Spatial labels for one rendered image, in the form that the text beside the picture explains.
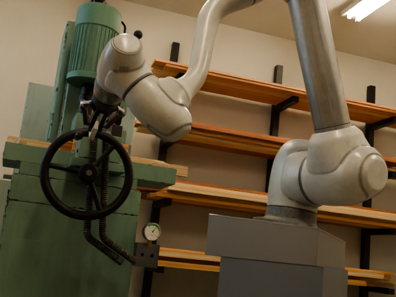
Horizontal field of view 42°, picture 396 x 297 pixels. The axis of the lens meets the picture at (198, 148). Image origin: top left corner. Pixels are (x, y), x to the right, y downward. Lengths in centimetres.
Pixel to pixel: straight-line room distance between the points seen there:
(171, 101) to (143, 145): 315
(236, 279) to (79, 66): 99
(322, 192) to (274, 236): 18
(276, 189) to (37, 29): 331
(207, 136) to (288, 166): 256
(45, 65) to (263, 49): 197
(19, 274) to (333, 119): 109
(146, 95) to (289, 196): 55
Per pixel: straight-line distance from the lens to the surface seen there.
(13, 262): 181
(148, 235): 181
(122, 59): 126
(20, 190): 182
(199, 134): 406
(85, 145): 176
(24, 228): 181
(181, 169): 209
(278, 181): 158
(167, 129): 125
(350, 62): 542
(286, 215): 155
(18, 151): 183
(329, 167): 142
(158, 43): 467
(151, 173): 189
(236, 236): 152
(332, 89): 145
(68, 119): 212
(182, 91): 129
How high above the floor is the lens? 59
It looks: 12 degrees up
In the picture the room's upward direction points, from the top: 6 degrees clockwise
